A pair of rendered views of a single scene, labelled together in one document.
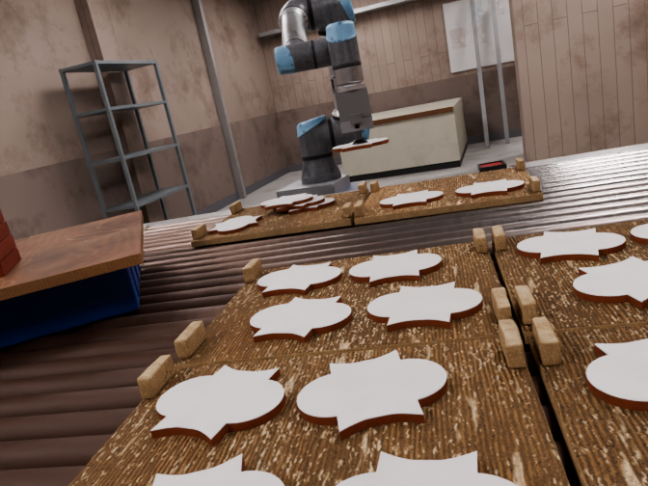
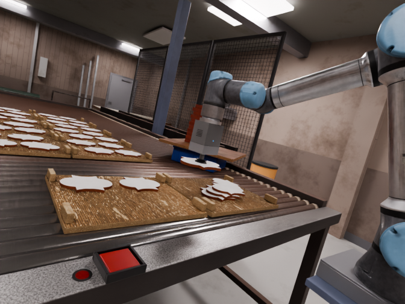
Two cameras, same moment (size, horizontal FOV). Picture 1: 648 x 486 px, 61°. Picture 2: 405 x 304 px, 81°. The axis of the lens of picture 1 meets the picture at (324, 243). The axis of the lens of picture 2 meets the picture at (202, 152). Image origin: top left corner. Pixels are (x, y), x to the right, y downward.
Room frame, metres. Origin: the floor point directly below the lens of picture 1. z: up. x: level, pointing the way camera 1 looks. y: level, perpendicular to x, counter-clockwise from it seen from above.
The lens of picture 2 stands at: (1.91, -0.82, 1.22)
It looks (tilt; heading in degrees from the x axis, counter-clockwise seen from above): 8 degrees down; 123
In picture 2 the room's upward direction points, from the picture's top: 13 degrees clockwise
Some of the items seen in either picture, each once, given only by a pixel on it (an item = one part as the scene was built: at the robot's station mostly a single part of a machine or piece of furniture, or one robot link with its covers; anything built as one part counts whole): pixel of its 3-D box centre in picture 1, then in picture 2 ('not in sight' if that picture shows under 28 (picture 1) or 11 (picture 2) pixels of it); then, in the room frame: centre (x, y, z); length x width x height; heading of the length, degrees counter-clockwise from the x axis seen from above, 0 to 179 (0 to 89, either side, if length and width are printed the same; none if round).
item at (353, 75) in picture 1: (347, 77); (213, 113); (1.47, -0.14, 1.25); 0.08 x 0.08 x 0.05
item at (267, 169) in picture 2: not in sight; (259, 183); (0.58, 3.22, 0.36); 0.47 x 0.46 x 0.73; 68
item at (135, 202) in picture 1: (138, 162); not in sight; (5.51, 1.64, 0.94); 0.95 x 0.40 x 1.88; 160
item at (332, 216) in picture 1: (286, 216); (219, 193); (1.45, 0.08, 0.93); 0.41 x 0.35 x 0.02; 75
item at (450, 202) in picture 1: (445, 193); (126, 196); (1.33, -0.32, 0.93); 0.41 x 0.35 x 0.02; 74
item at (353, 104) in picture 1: (353, 108); (205, 135); (1.46, -0.14, 1.17); 0.10 x 0.09 x 0.16; 174
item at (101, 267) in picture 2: (491, 166); (119, 262); (1.59, -0.53, 0.92); 0.08 x 0.08 x 0.02; 77
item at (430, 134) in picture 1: (406, 137); not in sight; (8.19, -1.51, 0.39); 1.98 x 1.60 x 0.78; 160
